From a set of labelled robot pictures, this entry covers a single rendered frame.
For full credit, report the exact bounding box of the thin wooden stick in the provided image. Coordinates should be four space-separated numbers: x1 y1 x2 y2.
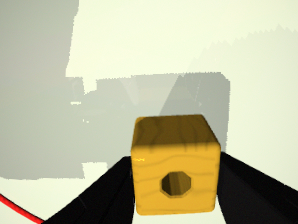
0 194 45 224

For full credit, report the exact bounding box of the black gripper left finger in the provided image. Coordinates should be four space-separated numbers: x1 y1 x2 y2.
41 156 134 224

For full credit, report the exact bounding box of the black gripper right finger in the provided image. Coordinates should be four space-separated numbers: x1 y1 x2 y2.
217 151 298 224

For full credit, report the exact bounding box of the yellow square block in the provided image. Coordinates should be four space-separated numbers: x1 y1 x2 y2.
130 113 221 214

